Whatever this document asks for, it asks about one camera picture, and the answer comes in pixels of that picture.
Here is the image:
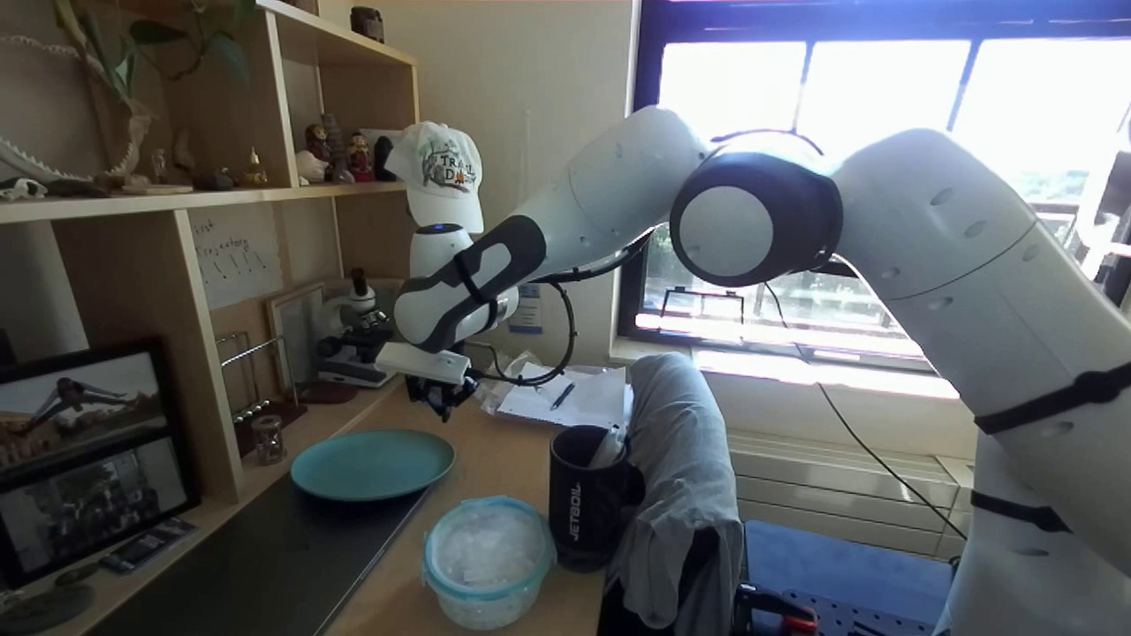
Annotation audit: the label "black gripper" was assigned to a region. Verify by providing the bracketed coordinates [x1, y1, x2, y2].
[405, 377, 476, 422]

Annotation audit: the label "teal plate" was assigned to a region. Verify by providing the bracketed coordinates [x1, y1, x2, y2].
[290, 430, 453, 503]

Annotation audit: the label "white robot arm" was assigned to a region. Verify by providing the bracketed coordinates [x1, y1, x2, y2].
[397, 106, 1131, 636]

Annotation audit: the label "black microscope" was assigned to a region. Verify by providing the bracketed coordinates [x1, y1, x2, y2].
[315, 270, 392, 384]

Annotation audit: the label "papers with pen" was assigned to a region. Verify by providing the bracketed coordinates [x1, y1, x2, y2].
[483, 368, 628, 426]

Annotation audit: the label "round container with blue lid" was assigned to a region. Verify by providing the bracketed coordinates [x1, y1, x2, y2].
[424, 496, 556, 631]

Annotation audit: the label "newton's cradle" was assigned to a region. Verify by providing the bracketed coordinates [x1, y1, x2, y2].
[219, 333, 304, 452]

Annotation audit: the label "black mug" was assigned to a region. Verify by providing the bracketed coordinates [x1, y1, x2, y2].
[549, 426, 648, 574]

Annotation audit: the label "grey cloth on chair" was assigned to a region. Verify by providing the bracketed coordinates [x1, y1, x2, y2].
[596, 355, 746, 636]

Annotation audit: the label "wooden bookshelf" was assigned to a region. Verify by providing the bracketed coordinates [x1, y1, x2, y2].
[0, 0, 424, 636]

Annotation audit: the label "black framed photos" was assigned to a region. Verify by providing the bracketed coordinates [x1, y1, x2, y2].
[0, 338, 200, 588]

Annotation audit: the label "green hanging plant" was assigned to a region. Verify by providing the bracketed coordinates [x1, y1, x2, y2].
[53, 0, 260, 92]

